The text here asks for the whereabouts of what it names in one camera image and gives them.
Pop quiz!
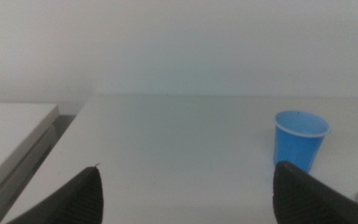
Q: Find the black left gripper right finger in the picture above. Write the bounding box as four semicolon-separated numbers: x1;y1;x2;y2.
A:
272;161;358;224

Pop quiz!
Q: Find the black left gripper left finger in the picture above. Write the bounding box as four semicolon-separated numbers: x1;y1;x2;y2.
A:
6;164;104;224

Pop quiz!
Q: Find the blue plastic cup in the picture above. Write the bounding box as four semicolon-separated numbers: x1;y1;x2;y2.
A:
273;110;331;173

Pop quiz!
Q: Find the white side table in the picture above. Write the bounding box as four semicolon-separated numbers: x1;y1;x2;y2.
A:
0;102;60;224

